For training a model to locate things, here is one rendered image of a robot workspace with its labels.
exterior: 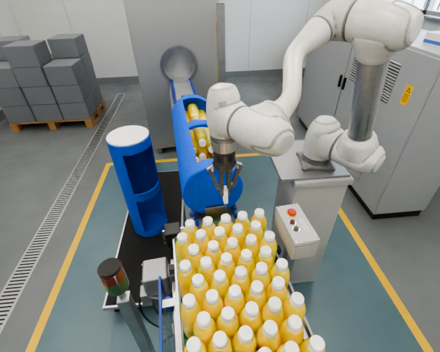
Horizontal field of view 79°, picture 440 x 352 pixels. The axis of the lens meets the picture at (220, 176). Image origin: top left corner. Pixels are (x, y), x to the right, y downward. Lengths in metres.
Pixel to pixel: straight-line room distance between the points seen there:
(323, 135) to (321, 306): 1.27
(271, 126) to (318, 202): 1.01
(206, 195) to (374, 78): 0.80
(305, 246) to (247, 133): 0.55
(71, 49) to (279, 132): 4.29
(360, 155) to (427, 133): 1.20
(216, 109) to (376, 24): 0.55
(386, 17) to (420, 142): 1.62
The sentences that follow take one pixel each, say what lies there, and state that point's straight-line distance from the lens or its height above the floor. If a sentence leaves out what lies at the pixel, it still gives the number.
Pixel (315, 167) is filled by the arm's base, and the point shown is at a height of 1.04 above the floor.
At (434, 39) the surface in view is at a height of 1.49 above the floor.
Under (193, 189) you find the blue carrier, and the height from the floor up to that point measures 1.12.
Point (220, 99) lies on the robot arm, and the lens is 0.76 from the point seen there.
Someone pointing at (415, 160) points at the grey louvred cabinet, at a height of 0.67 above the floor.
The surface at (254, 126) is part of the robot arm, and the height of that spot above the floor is 1.58.
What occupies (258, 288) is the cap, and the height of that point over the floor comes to 1.10.
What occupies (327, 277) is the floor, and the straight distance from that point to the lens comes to 2.35.
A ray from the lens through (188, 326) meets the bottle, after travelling 0.98.
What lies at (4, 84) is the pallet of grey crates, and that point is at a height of 0.71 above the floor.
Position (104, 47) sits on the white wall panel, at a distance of 6.35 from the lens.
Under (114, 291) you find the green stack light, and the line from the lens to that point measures 0.86.
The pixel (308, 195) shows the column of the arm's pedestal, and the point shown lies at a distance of 1.56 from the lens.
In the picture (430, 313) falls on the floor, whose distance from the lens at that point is 2.51.
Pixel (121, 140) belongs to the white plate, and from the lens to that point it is 1.85.
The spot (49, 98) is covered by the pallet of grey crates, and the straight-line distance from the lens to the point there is 4.69.
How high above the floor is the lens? 1.89
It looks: 38 degrees down
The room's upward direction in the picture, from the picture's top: 1 degrees counter-clockwise
